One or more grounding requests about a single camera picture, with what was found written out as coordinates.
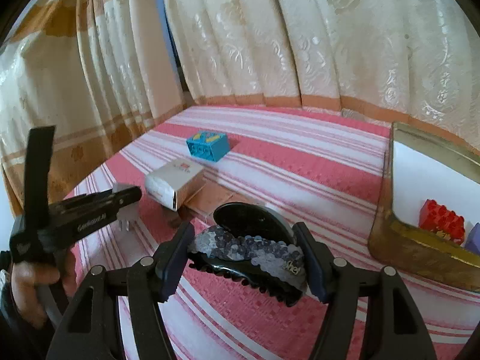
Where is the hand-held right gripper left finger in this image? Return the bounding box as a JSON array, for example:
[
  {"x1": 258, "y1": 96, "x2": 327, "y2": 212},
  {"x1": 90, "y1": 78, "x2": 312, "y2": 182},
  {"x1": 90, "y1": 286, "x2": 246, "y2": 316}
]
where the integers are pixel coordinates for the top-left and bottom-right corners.
[{"x1": 45, "y1": 221, "x2": 196, "y2": 360}]

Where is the blue toy brick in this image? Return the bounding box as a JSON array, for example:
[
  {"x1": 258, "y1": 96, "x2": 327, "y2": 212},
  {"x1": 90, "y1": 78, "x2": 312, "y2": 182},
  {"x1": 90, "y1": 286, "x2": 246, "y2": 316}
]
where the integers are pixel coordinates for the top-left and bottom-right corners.
[{"x1": 186, "y1": 131, "x2": 230, "y2": 163}]

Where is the white charger plug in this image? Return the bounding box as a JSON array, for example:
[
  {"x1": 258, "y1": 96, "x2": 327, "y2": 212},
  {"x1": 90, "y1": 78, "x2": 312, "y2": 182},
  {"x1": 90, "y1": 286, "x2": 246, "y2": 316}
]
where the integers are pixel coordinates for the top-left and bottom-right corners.
[{"x1": 112, "y1": 182, "x2": 137, "y2": 233}]

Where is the small white carton box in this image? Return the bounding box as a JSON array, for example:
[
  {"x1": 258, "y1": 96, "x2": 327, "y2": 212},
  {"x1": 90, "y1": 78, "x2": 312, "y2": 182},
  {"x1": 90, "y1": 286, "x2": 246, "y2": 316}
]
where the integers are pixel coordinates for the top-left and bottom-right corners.
[{"x1": 145, "y1": 160, "x2": 206, "y2": 211}]

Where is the black sequined hair claw clip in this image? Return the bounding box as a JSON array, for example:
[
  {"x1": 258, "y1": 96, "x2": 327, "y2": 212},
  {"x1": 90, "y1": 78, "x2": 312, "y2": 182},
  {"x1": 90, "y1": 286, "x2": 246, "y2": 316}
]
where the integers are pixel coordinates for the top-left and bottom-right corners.
[{"x1": 187, "y1": 202, "x2": 309, "y2": 308}]

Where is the gold metal tin box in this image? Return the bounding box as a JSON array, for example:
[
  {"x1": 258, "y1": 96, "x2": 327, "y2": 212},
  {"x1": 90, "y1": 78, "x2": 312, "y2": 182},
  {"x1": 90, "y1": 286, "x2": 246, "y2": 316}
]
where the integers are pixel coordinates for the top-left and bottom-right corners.
[{"x1": 367, "y1": 122, "x2": 480, "y2": 293}]

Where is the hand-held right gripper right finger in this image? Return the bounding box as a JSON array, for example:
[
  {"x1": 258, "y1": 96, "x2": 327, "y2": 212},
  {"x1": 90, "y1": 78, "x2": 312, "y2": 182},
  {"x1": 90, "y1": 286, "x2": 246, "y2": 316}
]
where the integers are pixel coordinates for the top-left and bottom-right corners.
[{"x1": 292, "y1": 222, "x2": 437, "y2": 360}]

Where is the person's left forearm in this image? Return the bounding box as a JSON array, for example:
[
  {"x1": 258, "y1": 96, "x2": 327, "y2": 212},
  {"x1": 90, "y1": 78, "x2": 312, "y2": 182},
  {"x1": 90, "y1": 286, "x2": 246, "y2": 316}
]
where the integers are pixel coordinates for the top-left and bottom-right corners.
[{"x1": 0, "y1": 270, "x2": 53, "y2": 360}]

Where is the pink striped bedspread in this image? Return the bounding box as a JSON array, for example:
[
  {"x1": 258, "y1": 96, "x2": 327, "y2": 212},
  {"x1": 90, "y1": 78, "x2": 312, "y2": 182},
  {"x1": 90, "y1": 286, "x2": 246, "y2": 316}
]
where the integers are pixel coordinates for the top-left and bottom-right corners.
[{"x1": 62, "y1": 105, "x2": 480, "y2": 360}]

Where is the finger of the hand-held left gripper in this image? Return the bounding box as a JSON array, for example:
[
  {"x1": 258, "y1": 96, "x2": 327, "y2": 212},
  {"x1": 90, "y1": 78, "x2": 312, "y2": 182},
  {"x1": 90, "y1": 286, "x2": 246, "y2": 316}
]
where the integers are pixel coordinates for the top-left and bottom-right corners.
[
  {"x1": 19, "y1": 125, "x2": 57, "y2": 234},
  {"x1": 49, "y1": 186, "x2": 143, "y2": 241}
]

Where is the white paper lining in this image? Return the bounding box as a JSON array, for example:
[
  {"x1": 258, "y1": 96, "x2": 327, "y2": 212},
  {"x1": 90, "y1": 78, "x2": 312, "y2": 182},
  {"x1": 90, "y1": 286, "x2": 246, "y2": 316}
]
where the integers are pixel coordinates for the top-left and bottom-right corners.
[{"x1": 394, "y1": 140, "x2": 480, "y2": 229}]

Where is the red toy brick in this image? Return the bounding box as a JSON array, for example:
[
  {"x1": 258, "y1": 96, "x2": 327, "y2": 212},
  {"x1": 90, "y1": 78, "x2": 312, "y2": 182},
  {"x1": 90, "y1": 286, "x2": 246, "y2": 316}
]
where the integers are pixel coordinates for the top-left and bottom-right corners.
[{"x1": 419, "y1": 199, "x2": 466, "y2": 246}]

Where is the purple toy brick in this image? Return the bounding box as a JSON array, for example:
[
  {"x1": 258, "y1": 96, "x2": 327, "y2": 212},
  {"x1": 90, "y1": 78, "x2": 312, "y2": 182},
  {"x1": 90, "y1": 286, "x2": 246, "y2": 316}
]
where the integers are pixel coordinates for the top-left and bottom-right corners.
[{"x1": 464, "y1": 222, "x2": 480, "y2": 254}]

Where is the person's left hand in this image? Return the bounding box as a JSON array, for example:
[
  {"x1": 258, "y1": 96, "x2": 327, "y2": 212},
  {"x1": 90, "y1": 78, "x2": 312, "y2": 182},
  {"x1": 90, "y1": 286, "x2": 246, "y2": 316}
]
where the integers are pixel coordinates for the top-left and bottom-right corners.
[{"x1": 11, "y1": 250, "x2": 78, "y2": 328}]

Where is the cream floral patterned curtain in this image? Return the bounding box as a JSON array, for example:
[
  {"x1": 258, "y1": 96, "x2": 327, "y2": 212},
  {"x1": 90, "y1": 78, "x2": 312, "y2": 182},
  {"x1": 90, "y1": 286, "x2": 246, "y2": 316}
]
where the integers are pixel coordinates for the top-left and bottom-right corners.
[{"x1": 0, "y1": 0, "x2": 480, "y2": 220}]

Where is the brown wooden block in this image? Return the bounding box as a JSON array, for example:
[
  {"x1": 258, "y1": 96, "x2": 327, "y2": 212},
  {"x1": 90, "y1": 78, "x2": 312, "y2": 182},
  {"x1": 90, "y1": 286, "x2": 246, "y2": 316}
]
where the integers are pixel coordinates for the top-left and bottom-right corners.
[{"x1": 180, "y1": 184, "x2": 256, "y2": 220}]

